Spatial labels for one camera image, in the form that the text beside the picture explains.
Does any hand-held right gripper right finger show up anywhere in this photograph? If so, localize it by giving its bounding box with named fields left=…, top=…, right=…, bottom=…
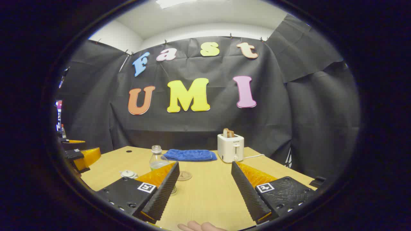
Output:
left=231, top=161, right=317, bottom=224

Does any wall poster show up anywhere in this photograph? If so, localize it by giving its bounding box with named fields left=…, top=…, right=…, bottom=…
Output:
left=55, top=100, right=63, bottom=132

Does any clear green-label water bottle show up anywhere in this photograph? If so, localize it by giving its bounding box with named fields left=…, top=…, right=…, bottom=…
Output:
left=149, top=145, right=178, bottom=196

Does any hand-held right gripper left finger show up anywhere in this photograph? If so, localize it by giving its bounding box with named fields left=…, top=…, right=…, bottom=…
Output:
left=96, top=161, right=180, bottom=224

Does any white toaster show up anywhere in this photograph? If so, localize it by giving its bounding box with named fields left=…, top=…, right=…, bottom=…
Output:
left=217, top=133, right=244, bottom=163

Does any black backdrop cloth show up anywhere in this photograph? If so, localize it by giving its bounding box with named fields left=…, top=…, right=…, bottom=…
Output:
left=56, top=13, right=361, bottom=178

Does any small black object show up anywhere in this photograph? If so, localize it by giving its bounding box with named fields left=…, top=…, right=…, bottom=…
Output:
left=309, top=176, right=327, bottom=189

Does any blue towel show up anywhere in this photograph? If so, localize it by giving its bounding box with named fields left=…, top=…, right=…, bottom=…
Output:
left=163, top=149, right=218, bottom=162

